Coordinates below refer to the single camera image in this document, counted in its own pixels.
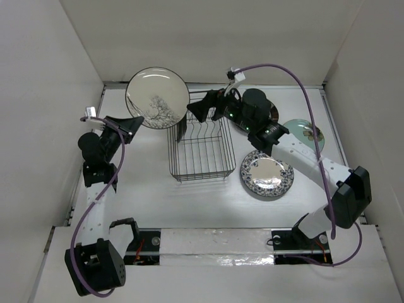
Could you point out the teal flower plate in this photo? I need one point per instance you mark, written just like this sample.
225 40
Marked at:
302 130

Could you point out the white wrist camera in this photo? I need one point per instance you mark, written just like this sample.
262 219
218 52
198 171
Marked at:
235 75
93 115

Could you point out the blue floral pattern plate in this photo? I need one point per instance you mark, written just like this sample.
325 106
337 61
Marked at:
265 176

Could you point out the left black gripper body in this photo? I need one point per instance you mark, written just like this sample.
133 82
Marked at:
112 138

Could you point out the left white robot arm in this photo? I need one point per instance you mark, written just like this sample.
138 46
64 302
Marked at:
95 258

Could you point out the grey wire dish rack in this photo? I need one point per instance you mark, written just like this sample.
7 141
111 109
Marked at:
205 152

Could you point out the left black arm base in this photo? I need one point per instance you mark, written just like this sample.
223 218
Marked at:
150 240

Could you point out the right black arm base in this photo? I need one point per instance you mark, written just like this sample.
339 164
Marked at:
281 239

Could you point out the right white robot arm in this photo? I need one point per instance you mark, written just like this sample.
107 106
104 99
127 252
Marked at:
349 189

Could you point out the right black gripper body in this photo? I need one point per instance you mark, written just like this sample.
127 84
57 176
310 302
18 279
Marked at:
227 106

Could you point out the metal rail bar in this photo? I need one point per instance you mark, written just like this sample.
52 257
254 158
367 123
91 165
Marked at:
268 251

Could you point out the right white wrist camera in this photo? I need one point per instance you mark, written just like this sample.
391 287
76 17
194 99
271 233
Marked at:
235 75

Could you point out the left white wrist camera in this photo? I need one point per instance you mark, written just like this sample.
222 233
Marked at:
93 115

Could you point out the tree pattern cream plate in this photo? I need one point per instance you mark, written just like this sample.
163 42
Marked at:
159 95

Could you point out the black striped rim plate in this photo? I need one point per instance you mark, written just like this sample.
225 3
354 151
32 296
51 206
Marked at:
274 116

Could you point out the brown rimmed cream plate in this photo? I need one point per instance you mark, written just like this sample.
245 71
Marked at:
181 128

